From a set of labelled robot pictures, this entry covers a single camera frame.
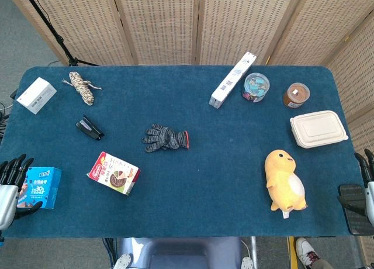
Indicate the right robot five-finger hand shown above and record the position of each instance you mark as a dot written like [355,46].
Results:
[370,190]

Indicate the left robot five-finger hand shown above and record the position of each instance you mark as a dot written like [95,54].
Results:
[8,199]

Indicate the grey knit glove red cuff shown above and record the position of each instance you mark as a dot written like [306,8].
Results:
[166,138]

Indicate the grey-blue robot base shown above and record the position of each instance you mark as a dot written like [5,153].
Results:
[181,253]

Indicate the black smartphone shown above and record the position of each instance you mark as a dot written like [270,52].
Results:
[355,219]

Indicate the blue snack box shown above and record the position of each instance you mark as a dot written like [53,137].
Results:
[42,187]

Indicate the beige lidded lunch container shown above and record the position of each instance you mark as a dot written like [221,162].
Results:
[318,129]

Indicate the yellow plush toy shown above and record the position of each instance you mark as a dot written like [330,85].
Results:
[284,182]

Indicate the white sneaker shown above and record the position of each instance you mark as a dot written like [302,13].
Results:
[305,251]

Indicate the small white cardboard box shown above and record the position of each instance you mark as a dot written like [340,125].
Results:
[36,95]

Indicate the black stapler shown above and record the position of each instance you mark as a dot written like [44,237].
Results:
[89,128]

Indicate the red white food box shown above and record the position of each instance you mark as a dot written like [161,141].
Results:
[114,173]

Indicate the brown jar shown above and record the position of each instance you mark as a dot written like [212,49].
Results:
[296,95]

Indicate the clear jar of binder clips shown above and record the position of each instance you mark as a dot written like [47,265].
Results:
[255,87]

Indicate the black tripod stand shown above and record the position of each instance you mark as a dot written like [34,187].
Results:
[54,36]

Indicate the long white carton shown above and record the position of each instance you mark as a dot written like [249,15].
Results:
[233,80]

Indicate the blue table cloth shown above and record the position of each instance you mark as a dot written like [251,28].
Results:
[187,175]

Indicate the woven folding screen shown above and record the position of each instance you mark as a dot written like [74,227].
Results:
[187,23]

